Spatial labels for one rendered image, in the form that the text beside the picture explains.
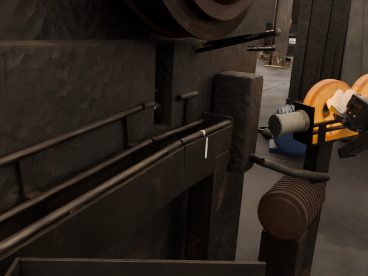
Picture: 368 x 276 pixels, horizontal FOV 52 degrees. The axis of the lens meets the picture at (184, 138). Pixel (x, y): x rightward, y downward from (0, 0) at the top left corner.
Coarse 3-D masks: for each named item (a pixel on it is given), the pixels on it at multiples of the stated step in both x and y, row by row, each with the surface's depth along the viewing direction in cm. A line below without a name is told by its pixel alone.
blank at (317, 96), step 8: (328, 80) 100; (336, 80) 99; (312, 88) 100; (320, 88) 98; (328, 88) 99; (336, 88) 100; (344, 88) 101; (312, 96) 99; (320, 96) 99; (328, 96) 100; (312, 104) 98; (320, 104) 99; (320, 112) 100; (320, 120) 101
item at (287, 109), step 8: (280, 112) 281; (288, 112) 278; (272, 136) 286; (288, 136) 267; (272, 144) 294; (280, 144) 269; (288, 144) 268; (296, 144) 267; (272, 152) 286; (280, 152) 284; (288, 152) 272; (296, 152) 270; (304, 152) 281
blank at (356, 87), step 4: (364, 76) 106; (356, 80) 106; (360, 80) 105; (364, 80) 104; (356, 84) 105; (360, 84) 104; (364, 84) 104; (352, 88) 106; (356, 88) 104; (360, 88) 104; (364, 88) 104; (356, 92) 104; (360, 92) 104; (364, 92) 104
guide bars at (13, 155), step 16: (192, 96) 81; (128, 112) 64; (80, 128) 56; (96, 128) 58; (128, 128) 65; (176, 128) 75; (192, 128) 80; (48, 144) 51; (128, 144) 66; (144, 144) 66; (160, 144) 72; (0, 160) 45; (16, 160) 47; (112, 160) 60; (32, 176) 50; (80, 176) 55; (32, 192) 51; (48, 192) 50; (16, 208) 46; (32, 208) 49; (0, 224) 45
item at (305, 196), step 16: (288, 176) 101; (272, 192) 92; (288, 192) 91; (304, 192) 93; (320, 192) 100; (272, 208) 91; (288, 208) 89; (304, 208) 89; (272, 224) 92; (288, 224) 90; (304, 224) 89; (272, 240) 97; (288, 240) 94; (304, 240) 98; (272, 256) 98; (288, 256) 95; (272, 272) 99; (288, 272) 96
